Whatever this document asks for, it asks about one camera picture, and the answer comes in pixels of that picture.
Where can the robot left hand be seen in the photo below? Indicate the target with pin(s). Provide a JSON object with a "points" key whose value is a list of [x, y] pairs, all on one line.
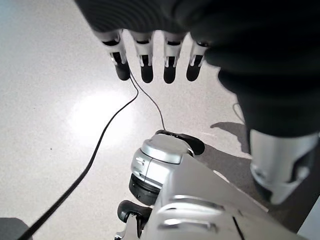
{"points": [[225, 25]]}

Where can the black robot left foot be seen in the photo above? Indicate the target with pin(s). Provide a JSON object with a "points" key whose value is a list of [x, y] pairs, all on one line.
{"points": [[192, 144]]}

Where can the silver robot left leg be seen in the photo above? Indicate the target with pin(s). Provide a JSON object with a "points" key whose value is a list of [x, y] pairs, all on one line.
{"points": [[200, 200]]}

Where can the dark grey floor block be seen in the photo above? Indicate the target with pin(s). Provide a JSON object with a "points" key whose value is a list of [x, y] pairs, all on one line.
{"points": [[12, 230]]}

